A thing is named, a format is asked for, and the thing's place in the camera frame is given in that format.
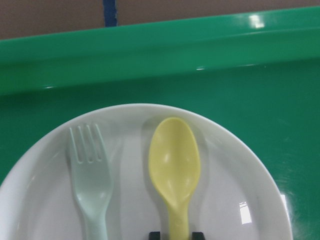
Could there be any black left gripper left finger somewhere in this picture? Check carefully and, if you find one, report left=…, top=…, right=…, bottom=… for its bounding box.
left=148, top=231, right=161, bottom=240

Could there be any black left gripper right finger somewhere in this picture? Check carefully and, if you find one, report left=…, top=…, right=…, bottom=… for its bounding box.
left=191, top=232, right=205, bottom=240

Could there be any yellow plastic spoon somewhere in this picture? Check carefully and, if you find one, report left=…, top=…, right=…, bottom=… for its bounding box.
left=148, top=117, right=201, bottom=240

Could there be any white round plate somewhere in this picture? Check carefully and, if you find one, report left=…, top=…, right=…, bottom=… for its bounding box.
left=0, top=104, right=293, bottom=240

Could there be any pale green plastic fork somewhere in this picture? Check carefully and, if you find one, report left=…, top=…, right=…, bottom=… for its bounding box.
left=68, top=123, right=114, bottom=240

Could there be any green plastic tray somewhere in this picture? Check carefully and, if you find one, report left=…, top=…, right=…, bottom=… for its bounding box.
left=0, top=6, right=320, bottom=240

